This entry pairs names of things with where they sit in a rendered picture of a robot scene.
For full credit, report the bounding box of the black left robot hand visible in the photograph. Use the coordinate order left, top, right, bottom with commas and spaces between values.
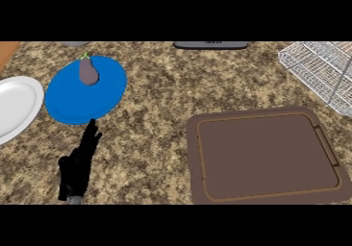
56, 118, 104, 202

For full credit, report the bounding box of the brown square tray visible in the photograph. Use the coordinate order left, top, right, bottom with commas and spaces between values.
185, 106, 352, 206

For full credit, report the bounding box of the blue oval plate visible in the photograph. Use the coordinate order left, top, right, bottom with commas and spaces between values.
44, 55, 129, 126

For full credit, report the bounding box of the white round plate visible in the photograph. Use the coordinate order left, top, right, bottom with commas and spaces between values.
0, 75, 46, 148

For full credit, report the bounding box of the purple eggplant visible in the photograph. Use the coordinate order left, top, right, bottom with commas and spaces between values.
79, 52, 101, 86

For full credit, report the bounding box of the grey round object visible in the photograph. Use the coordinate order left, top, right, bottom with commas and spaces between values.
59, 40, 90, 47

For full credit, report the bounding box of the dark grey flat appliance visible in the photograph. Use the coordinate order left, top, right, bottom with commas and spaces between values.
172, 40, 252, 51

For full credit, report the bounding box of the white wire tiered basket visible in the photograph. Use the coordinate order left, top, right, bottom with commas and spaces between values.
277, 40, 352, 117

